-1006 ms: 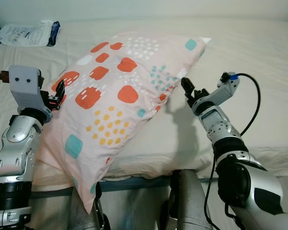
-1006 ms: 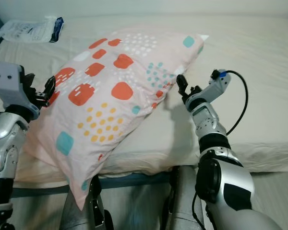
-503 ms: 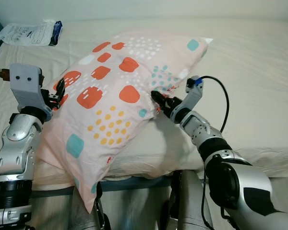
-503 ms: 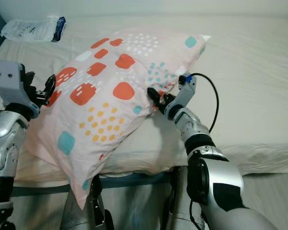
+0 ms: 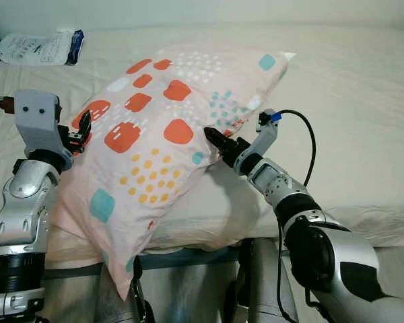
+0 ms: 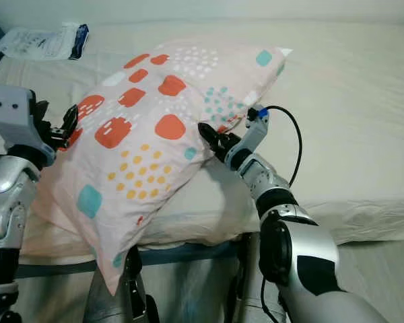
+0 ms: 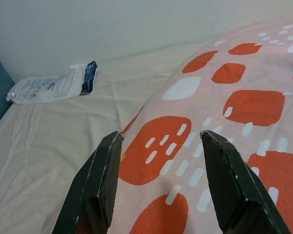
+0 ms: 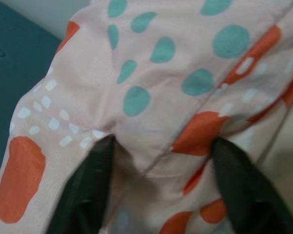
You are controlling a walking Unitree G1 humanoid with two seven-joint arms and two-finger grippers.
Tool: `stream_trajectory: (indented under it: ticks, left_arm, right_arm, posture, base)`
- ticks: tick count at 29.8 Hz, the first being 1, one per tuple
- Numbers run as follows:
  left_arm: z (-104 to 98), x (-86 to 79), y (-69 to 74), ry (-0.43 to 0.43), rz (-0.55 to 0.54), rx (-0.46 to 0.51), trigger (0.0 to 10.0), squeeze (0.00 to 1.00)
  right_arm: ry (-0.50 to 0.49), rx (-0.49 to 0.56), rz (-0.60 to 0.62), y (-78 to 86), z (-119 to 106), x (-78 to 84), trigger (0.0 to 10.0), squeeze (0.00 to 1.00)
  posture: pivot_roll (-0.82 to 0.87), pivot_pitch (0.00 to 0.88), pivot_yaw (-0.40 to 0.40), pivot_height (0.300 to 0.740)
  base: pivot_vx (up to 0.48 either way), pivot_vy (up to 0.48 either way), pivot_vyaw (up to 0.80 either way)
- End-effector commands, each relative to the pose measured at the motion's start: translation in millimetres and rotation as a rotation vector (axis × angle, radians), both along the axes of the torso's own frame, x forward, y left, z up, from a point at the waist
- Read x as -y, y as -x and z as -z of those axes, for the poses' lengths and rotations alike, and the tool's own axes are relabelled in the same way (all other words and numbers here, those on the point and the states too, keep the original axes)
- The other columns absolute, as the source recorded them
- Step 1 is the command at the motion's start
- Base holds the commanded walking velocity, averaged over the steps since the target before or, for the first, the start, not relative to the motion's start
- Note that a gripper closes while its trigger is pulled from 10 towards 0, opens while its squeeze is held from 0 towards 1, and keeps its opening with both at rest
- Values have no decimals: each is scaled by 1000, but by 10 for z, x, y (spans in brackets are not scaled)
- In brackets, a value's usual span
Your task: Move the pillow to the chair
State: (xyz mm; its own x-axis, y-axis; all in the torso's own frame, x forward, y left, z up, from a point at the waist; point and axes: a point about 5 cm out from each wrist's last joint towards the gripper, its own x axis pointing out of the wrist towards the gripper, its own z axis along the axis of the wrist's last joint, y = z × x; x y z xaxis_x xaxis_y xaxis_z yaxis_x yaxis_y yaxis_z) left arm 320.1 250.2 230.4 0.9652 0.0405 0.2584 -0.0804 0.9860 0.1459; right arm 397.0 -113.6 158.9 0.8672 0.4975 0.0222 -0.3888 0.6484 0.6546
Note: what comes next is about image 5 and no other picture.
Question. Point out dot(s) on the grey robot left leg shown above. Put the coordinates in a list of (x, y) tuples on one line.
[(114, 303)]

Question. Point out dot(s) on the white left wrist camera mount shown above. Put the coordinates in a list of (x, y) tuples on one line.
[(37, 124)]

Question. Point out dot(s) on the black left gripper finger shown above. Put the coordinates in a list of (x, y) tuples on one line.
[(85, 124), (83, 143)]

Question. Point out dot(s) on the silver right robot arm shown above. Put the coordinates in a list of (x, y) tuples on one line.
[(323, 256)]

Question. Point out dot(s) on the cream bed mattress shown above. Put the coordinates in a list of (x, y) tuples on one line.
[(350, 121)]

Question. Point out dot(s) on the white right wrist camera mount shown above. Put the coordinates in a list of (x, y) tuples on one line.
[(266, 138)]

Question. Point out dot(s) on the white plastic package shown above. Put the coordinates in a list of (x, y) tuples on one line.
[(37, 48)]

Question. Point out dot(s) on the pink patterned pillow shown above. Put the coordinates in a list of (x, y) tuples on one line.
[(155, 108)]

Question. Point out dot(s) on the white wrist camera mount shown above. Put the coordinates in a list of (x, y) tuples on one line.
[(266, 138), (37, 124)]

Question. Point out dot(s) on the grey robot right leg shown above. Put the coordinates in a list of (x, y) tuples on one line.
[(259, 282)]

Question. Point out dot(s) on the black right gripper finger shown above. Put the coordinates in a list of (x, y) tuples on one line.
[(217, 134), (217, 148)]

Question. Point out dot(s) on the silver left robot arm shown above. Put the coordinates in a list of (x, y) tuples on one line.
[(23, 208)]

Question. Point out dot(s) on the grey robot leg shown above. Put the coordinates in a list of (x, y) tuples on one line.
[(114, 303), (259, 282)]

